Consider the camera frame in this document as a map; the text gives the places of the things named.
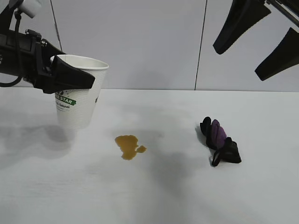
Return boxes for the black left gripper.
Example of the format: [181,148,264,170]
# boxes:
[0,29,96,95]

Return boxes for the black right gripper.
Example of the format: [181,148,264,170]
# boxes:
[213,0,299,82]

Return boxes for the white paper cup green print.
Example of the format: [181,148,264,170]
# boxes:
[55,54,110,130]

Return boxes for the black and purple rag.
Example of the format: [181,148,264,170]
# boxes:
[199,116,242,168]

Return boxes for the brown coffee spill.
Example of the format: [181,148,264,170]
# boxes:
[114,134,148,161]

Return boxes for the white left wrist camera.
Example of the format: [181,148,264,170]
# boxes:
[18,0,41,18]

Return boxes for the black left camera bracket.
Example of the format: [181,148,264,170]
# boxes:
[0,0,22,32]

